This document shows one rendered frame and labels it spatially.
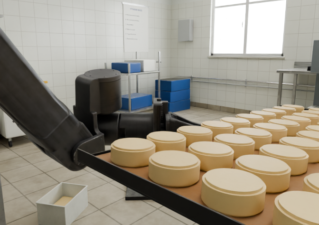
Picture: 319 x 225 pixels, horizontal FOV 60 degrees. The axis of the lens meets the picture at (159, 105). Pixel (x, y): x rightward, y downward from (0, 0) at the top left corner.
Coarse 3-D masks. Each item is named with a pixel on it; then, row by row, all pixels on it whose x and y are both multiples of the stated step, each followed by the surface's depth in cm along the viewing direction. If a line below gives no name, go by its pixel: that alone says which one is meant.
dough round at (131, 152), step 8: (112, 144) 31; (120, 144) 30; (128, 144) 30; (136, 144) 31; (144, 144) 31; (152, 144) 31; (112, 152) 30; (120, 152) 29; (128, 152) 29; (136, 152) 29; (144, 152) 29; (152, 152) 30; (112, 160) 30; (120, 160) 29; (128, 160) 29; (136, 160) 29; (144, 160) 29
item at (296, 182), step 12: (96, 156) 32; (108, 156) 32; (132, 168) 29; (144, 168) 29; (312, 168) 31; (300, 180) 28; (180, 192) 24; (192, 192) 24; (204, 204) 22; (264, 204) 22; (228, 216) 20; (252, 216) 21; (264, 216) 21
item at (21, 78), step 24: (0, 48) 29; (0, 72) 29; (24, 72) 31; (0, 96) 30; (24, 96) 32; (48, 96) 34; (24, 120) 33; (48, 120) 35; (72, 120) 37; (48, 144) 35; (72, 144) 38; (72, 168) 39
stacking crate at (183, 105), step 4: (184, 100) 540; (188, 100) 548; (168, 104) 514; (172, 104) 517; (176, 104) 524; (180, 104) 533; (184, 104) 541; (188, 104) 550; (168, 108) 515; (172, 108) 518; (176, 108) 526; (180, 108) 535; (184, 108) 543; (188, 108) 552
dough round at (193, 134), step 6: (186, 126) 40; (192, 126) 41; (198, 126) 41; (180, 132) 38; (186, 132) 37; (192, 132) 37; (198, 132) 37; (204, 132) 37; (210, 132) 38; (186, 138) 37; (192, 138) 37; (198, 138) 37; (204, 138) 37; (210, 138) 38; (186, 144) 37
